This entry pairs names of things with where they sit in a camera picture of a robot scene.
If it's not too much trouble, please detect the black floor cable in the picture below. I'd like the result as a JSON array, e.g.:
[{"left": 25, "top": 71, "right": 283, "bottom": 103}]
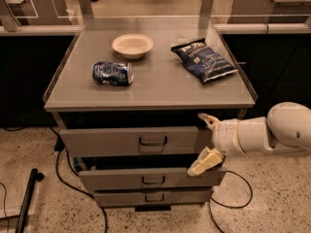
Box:
[
  {"left": 208, "top": 170, "right": 255, "bottom": 233},
  {"left": 48, "top": 125, "right": 109, "bottom": 233}
]

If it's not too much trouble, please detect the grey drawer cabinet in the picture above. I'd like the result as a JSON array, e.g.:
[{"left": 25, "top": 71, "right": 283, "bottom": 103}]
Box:
[{"left": 43, "top": 17, "right": 259, "bottom": 213}]

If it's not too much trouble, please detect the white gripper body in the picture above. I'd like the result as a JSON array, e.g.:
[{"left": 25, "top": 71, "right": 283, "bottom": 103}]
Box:
[{"left": 212, "top": 119, "right": 244, "bottom": 156}]

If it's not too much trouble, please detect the clear acrylic barrier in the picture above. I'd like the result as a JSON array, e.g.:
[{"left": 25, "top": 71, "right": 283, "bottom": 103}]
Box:
[{"left": 5, "top": 0, "right": 310, "bottom": 34}]

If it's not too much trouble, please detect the grey bottom drawer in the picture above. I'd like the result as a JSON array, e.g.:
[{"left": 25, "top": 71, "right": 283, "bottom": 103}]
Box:
[{"left": 94, "top": 187, "right": 212, "bottom": 208}]

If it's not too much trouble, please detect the black floor cable right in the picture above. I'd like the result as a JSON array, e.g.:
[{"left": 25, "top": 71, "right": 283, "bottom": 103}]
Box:
[{"left": 208, "top": 170, "right": 255, "bottom": 233}]

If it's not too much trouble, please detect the black pole on floor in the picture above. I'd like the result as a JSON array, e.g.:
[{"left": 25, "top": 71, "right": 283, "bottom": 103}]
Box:
[{"left": 15, "top": 168, "right": 45, "bottom": 233}]

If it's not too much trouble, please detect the grey top drawer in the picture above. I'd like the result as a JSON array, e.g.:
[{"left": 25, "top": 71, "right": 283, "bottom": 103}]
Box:
[{"left": 60, "top": 126, "right": 212, "bottom": 157}]

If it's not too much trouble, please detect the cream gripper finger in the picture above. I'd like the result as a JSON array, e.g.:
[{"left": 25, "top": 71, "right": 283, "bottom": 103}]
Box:
[
  {"left": 188, "top": 147, "right": 225, "bottom": 177},
  {"left": 197, "top": 113, "right": 220, "bottom": 130}
]

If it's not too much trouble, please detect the grey middle drawer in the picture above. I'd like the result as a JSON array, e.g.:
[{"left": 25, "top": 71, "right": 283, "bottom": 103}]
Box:
[{"left": 80, "top": 167, "right": 226, "bottom": 191}]

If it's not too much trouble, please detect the blue chip bag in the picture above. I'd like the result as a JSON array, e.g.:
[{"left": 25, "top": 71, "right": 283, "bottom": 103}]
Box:
[{"left": 171, "top": 38, "right": 237, "bottom": 83}]

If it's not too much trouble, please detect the thin black cable far left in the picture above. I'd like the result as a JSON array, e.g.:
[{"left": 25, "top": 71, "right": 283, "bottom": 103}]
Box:
[{"left": 0, "top": 181, "right": 11, "bottom": 233}]

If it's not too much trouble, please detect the grey drawer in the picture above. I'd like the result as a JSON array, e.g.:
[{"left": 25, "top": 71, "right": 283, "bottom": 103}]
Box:
[
  {"left": 80, "top": 167, "right": 226, "bottom": 191},
  {"left": 60, "top": 126, "right": 212, "bottom": 157},
  {"left": 94, "top": 187, "right": 212, "bottom": 208}
]

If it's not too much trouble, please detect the blue crushed soda can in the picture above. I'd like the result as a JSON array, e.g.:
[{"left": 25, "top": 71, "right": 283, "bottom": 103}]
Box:
[{"left": 91, "top": 61, "right": 133, "bottom": 86}]

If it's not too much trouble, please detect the black floor cable left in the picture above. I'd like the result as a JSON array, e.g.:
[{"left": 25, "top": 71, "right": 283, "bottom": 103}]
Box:
[{"left": 48, "top": 125, "right": 109, "bottom": 233}]

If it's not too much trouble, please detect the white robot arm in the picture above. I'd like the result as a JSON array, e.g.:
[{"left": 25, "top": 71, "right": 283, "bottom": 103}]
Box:
[{"left": 188, "top": 102, "right": 311, "bottom": 177}]

